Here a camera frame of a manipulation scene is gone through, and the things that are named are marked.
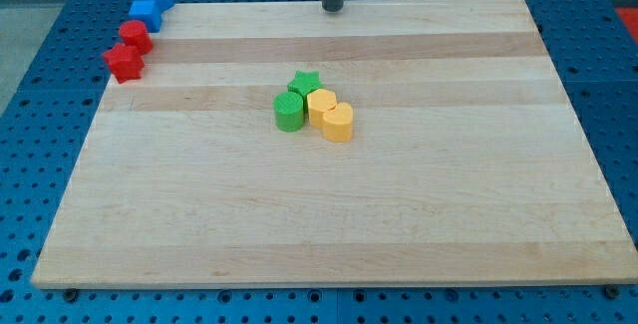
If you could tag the green cylinder block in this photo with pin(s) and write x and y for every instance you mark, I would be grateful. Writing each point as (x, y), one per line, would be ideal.
(289, 112)

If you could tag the blue cube block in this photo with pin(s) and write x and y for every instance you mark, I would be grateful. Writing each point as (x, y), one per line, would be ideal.
(147, 11)

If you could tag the yellow hexagon block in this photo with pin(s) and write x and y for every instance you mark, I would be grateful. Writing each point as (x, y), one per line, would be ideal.
(318, 103)

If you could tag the green star block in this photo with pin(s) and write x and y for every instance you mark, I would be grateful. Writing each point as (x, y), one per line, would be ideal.
(303, 84)

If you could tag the red star block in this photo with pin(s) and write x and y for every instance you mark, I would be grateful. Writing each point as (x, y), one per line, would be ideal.
(124, 62)

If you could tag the yellow heart block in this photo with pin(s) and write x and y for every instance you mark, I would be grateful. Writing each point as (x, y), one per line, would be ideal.
(338, 123)

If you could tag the light wooden board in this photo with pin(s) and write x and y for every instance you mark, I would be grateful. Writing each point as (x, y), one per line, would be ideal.
(467, 165)

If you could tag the red cylinder block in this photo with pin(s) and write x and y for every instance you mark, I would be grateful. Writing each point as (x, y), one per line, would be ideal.
(135, 33)

